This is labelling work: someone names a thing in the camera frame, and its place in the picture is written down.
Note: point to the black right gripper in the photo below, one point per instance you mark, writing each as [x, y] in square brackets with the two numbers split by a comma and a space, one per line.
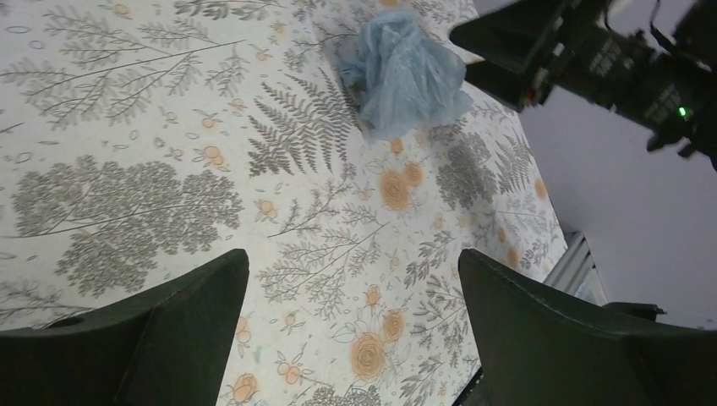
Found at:
[622, 74]

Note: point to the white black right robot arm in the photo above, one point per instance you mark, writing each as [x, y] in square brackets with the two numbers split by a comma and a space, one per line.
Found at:
[695, 37]

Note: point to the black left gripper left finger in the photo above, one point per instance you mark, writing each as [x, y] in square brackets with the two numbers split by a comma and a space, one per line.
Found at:
[168, 345]

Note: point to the light blue plastic trash bag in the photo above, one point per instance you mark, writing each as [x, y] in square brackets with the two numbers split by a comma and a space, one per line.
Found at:
[402, 79]

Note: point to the floral patterned table mat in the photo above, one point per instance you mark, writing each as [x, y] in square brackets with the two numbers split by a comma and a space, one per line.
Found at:
[141, 139]

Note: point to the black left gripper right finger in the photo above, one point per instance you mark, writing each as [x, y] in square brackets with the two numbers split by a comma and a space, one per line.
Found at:
[540, 346]

